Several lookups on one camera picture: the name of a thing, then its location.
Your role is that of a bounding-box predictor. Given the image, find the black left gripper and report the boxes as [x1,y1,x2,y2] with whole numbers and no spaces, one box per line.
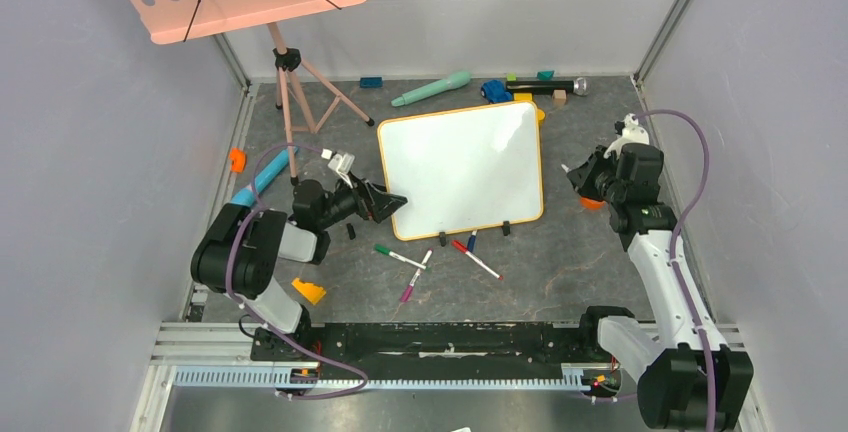
[317,171,406,230]

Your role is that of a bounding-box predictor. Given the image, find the yellow-framed whiteboard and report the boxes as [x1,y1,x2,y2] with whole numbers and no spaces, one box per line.
[377,101,544,241]

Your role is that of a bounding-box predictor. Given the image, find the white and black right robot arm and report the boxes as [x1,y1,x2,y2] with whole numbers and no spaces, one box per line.
[567,143,754,431]

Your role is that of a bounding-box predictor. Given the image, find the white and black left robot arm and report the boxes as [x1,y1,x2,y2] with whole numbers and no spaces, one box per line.
[190,175,408,360]

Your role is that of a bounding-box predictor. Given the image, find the orange half-round toy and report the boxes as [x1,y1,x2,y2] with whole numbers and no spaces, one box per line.
[579,197,606,210]

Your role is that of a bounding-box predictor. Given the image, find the green-capped marker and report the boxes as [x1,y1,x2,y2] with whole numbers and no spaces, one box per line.
[374,244,427,270]

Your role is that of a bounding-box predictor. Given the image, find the wooden cube block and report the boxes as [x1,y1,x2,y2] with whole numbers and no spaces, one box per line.
[551,89,569,107]

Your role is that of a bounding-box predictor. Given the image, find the black handheld microphone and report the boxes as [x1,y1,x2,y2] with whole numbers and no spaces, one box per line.
[505,77,588,97]

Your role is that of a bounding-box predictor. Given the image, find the red-capped marker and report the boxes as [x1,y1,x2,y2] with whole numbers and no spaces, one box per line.
[451,240,504,281]

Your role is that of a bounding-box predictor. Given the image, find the magenta-capped marker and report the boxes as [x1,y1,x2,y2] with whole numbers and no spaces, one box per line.
[399,249,433,303]

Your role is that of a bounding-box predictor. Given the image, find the blue-capped marker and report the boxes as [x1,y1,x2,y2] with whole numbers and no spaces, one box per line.
[466,230,478,252]

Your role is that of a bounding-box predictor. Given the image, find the teal triangle block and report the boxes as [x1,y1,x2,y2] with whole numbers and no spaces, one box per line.
[536,70,555,81]

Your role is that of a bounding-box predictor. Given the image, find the orange wedge block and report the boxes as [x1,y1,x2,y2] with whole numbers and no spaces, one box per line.
[291,278,327,305]

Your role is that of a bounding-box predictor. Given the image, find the dark blue brick block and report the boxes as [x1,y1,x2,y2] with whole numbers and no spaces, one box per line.
[359,76,383,89]

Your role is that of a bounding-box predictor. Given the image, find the blue toy car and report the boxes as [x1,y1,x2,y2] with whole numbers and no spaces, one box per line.
[480,80,514,104]

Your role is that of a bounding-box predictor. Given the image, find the blue toy microphone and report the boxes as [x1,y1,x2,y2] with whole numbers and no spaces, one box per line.
[229,150,290,207]

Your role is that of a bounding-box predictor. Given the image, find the mint green toy microphone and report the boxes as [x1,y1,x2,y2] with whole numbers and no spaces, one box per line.
[391,71,471,107]

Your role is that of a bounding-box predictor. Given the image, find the small orange clip toy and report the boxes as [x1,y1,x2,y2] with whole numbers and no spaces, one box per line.
[228,148,247,174]

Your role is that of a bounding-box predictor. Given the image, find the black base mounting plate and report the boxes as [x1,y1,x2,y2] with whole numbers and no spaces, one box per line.
[250,320,601,382]

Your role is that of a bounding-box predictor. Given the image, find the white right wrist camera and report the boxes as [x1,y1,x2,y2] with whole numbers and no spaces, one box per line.
[603,114,650,159]

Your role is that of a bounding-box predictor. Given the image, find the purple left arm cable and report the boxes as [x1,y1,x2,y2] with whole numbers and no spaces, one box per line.
[223,144,370,402]

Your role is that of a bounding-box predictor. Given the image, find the grey toothed cable rail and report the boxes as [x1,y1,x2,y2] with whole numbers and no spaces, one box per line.
[173,365,590,392]

